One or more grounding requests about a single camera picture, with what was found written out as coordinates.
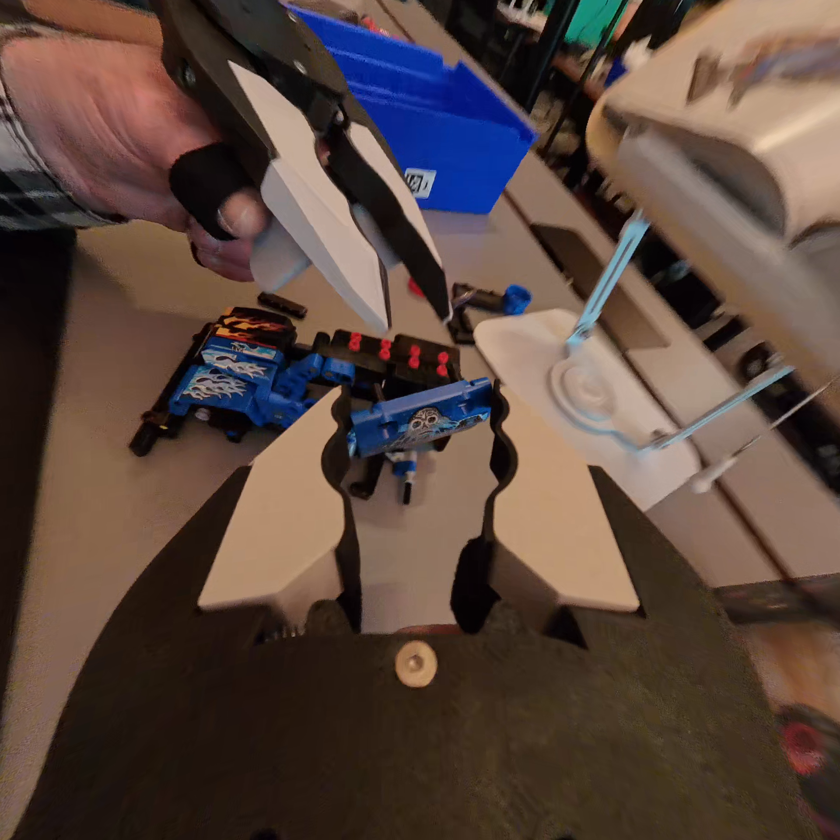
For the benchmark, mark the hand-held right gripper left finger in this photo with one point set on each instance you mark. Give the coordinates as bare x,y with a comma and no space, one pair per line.
275,525

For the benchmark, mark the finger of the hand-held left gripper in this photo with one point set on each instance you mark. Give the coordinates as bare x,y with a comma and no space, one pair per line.
400,203
308,197

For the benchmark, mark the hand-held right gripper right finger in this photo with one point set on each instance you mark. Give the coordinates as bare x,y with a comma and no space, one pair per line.
558,525

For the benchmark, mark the blue flame toy brick truck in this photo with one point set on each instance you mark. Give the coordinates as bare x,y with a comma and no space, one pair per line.
229,374

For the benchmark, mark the blue skull side panel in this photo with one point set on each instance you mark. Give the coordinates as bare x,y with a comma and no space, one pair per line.
394,413

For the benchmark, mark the person's left forearm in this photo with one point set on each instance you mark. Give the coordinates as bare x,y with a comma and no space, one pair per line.
26,197

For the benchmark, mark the person's left hand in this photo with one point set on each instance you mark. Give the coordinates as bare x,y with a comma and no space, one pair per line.
98,124

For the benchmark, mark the blue storage bin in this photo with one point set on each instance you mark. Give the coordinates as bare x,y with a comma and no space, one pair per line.
426,131

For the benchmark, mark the red toy wheel rim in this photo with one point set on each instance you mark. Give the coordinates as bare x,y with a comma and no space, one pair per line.
417,287

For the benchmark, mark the short black beam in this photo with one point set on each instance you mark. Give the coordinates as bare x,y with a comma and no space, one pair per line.
282,305

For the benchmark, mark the black holed brick plate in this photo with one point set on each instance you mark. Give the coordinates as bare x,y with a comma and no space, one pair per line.
463,328

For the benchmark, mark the clear round suction cup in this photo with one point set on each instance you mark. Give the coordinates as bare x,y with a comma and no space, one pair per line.
590,387

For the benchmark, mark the blue toy wheel rim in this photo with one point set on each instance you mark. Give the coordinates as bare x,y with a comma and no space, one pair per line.
517,298

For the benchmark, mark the black perforated floor mat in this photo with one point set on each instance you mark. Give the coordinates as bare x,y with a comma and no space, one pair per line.
33,426

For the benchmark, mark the white truck picture card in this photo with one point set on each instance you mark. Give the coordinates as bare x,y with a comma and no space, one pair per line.
754,144

